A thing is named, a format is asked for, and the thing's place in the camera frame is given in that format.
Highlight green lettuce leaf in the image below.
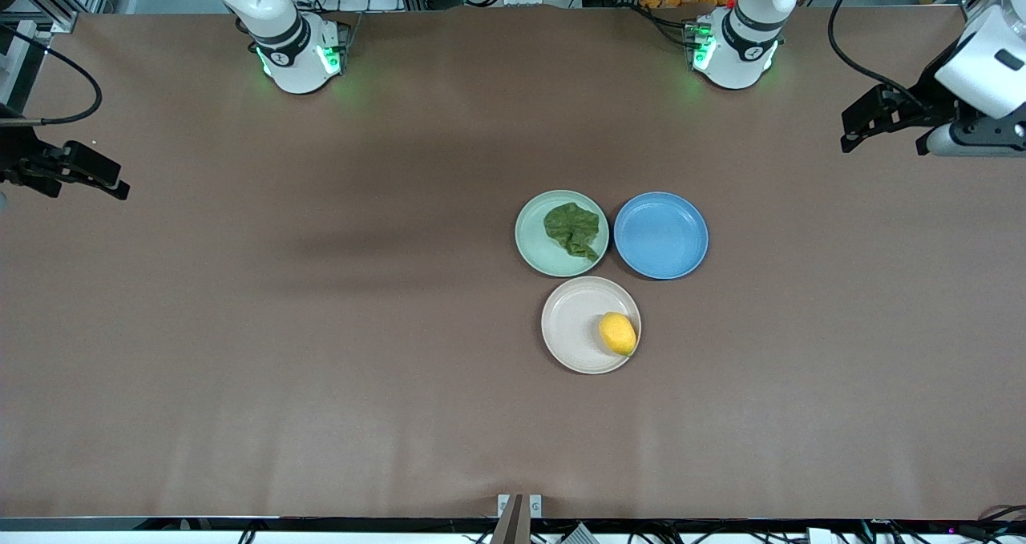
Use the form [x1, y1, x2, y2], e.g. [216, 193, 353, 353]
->
[543, 202, 602, 262]

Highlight yellow lemon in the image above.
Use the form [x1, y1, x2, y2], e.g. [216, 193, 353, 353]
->
[598, 312, 639, 358]

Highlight blue plate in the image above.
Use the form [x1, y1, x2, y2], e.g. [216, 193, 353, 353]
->
[613, 191, 709, 280]

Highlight beige white plate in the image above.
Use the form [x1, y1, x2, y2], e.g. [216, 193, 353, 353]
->
[541, 276, 642, 375]

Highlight pale green plate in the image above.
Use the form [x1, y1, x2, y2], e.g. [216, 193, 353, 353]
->
[515, 189, 610, 278]

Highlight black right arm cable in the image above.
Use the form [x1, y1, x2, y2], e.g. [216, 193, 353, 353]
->
[0, 25, 104, 126]

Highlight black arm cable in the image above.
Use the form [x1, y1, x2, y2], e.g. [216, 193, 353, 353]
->
[828, 0, 931, 112]
[0, 25, 104, 126]

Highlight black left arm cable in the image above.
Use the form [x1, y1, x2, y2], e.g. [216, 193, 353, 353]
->
[828, 0, 931, 112]

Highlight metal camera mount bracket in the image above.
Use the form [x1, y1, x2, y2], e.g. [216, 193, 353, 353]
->
[497, 494, 543, 544]

